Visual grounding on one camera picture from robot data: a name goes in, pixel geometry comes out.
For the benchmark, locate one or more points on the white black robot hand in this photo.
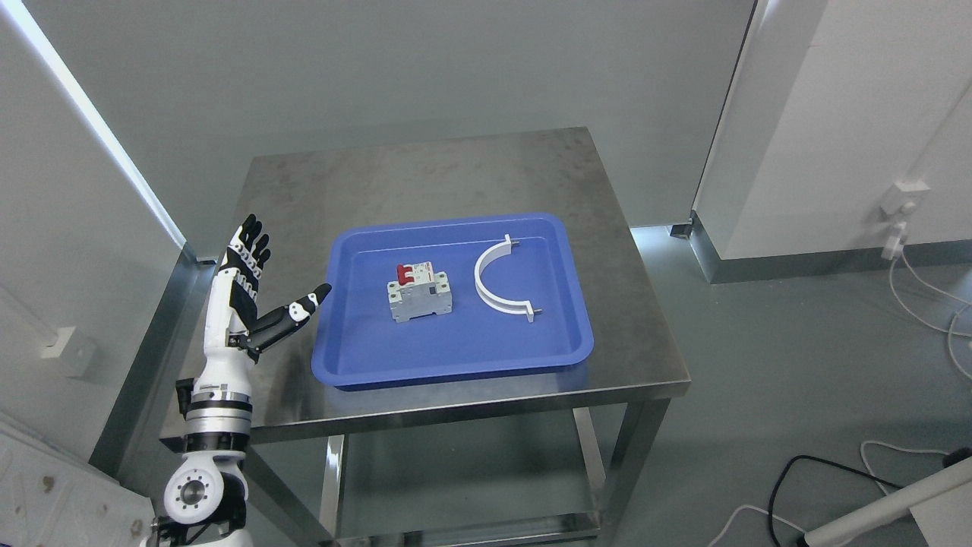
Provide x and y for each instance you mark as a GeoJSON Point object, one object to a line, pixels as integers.
{"type": "Point", "coordinates": [235, 332]}

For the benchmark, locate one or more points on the white red circuit breaker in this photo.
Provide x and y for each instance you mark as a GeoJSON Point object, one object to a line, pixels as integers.
{"type": "Point", "coordinates": [419, 290]}

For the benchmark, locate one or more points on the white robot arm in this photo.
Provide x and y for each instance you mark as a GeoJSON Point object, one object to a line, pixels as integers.
{"type": "Point", "coordinates": [208, 489]}

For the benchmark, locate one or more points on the blue plastic tray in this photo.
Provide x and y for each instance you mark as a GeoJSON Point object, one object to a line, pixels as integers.
{"type": "Point", "coordinates": [359, 346]}

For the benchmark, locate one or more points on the white curved pipe clamp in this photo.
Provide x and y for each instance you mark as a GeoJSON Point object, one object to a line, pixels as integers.
{"type": "Point", "coordinates": [491, 294]}

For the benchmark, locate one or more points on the white desk leg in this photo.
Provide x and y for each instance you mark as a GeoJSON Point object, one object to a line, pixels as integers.
{"type": "Point", "coordinates": [940, 504]}

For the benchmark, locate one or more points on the white wall socket box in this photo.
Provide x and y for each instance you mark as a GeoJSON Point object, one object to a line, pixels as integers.
{"type": "Point", "coordinates": [71, 353]}

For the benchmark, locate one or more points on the white wall plug adapter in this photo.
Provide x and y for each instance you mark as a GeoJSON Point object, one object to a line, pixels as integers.
{"type": "Point", "coordinates": [898, 204]}

